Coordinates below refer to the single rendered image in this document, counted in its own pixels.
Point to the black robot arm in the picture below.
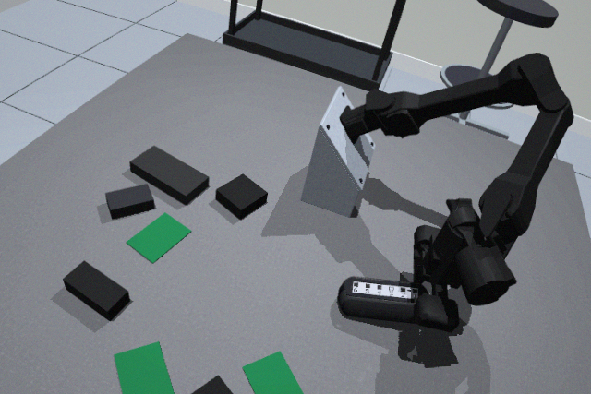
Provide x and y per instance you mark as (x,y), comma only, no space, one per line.
(508,204)

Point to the green rectangular block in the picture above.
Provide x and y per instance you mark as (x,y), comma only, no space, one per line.
(143,371)

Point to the dark grey switch controller unit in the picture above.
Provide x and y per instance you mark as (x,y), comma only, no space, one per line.
(379,299)

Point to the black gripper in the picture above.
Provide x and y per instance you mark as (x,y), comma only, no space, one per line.
(434,310)

